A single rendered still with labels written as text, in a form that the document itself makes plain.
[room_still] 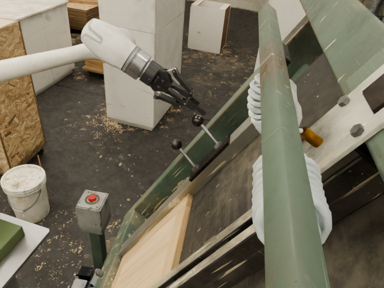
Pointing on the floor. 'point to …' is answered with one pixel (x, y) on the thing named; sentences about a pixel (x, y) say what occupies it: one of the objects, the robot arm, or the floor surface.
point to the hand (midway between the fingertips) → (197, 106)
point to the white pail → (27, 192)
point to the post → (98, 249)
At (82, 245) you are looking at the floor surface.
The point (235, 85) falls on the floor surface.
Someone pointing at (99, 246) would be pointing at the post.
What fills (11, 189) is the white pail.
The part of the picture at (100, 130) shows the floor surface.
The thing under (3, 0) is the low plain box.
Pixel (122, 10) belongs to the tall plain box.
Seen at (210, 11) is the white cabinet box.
